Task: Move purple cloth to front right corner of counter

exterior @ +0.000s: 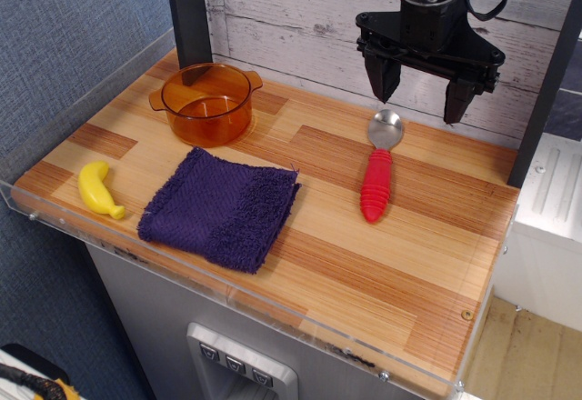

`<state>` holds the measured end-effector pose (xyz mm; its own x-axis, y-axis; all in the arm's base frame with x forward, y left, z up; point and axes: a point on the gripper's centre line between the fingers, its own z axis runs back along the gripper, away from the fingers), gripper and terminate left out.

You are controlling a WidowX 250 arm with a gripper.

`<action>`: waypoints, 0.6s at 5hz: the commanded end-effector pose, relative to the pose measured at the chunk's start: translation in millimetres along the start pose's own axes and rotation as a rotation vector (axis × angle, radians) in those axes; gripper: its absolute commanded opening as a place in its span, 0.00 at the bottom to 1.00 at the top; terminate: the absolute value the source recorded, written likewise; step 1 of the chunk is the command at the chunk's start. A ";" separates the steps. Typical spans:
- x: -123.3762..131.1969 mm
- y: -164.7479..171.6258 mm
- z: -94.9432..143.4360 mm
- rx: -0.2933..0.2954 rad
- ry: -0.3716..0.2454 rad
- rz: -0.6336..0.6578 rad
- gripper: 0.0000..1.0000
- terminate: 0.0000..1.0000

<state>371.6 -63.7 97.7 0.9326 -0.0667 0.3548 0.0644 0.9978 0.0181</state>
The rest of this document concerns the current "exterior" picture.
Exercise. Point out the black yellow object corner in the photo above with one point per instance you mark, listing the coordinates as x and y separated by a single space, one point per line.
27 375

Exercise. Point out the clear acrylic counter guard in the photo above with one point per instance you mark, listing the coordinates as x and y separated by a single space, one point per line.
401 294

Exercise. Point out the red handled metal spoon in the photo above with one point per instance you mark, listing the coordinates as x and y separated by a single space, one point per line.
385 131

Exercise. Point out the purple terry cloth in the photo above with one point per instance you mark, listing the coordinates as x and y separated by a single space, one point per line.
229 213

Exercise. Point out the dark left frame post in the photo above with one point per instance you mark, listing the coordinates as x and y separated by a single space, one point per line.
191 31

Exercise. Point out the dark right frame post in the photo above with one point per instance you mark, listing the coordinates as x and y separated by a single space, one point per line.
556 70

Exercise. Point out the yellow toy banana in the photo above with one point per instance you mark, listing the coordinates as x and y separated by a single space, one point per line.
94 193

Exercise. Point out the silver dispenser panel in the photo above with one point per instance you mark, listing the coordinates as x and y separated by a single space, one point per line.
227 369

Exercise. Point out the white toy sink unit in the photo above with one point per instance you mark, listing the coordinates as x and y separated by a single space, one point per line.
539 268

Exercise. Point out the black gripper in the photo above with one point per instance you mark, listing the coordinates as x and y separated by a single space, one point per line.
433 36

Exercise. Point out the grey toy fridge cabinet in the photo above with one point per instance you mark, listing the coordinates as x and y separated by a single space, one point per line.
155 311

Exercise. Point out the amber transparent pot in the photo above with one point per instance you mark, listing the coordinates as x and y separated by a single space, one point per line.
207 105

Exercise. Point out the dark frame post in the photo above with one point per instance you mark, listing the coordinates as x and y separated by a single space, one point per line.
191 31
556 70

